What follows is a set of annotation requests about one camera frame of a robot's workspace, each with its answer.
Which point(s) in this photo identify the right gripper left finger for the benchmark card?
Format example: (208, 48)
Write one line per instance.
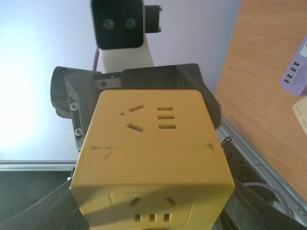
(56, 211)

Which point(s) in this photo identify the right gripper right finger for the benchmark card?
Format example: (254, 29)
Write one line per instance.
(245, 210)

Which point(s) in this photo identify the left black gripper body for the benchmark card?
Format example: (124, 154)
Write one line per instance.
(74, 92)

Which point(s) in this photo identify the yellow cube socket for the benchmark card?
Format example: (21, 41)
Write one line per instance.
(151, 160)

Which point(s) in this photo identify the beige cube socket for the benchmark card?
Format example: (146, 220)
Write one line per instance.
(300, 110)

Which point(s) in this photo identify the purple power strip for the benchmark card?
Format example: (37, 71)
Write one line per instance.
(294, 79)

